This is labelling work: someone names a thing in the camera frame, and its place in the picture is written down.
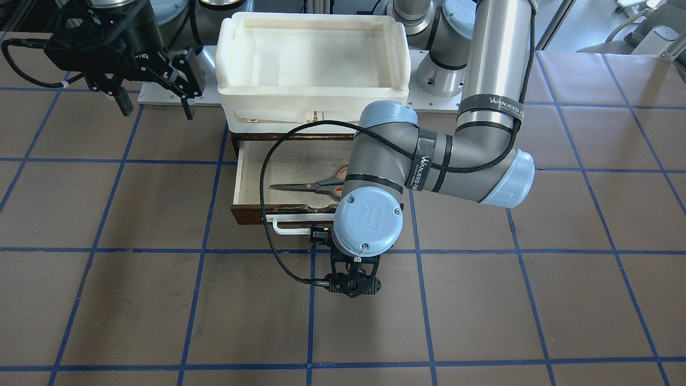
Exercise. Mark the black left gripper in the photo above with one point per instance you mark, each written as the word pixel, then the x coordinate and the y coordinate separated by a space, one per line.
pixel 320 235

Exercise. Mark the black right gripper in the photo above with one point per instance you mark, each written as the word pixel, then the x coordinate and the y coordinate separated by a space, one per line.
pixel 140 36

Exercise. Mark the grey orange scissors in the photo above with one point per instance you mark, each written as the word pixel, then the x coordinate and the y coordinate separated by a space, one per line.
pixel 332 186

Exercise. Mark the white drawer handle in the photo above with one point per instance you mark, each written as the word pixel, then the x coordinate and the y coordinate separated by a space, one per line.
pixel 297 223

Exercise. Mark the wooden drawer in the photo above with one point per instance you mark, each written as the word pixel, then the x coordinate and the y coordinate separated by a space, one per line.
pixel 245 206

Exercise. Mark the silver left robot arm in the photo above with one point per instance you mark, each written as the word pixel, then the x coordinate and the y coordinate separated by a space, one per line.
pixel 395 154

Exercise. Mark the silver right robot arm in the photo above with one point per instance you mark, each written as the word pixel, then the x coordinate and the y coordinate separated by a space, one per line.
pixel 166 11

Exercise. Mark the dark brown wooden cabinet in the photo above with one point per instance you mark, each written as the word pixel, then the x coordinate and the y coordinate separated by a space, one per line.
pixel 289 138

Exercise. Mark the white plastic tray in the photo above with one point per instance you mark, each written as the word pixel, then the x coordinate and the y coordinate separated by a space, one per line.
pixel 277 71

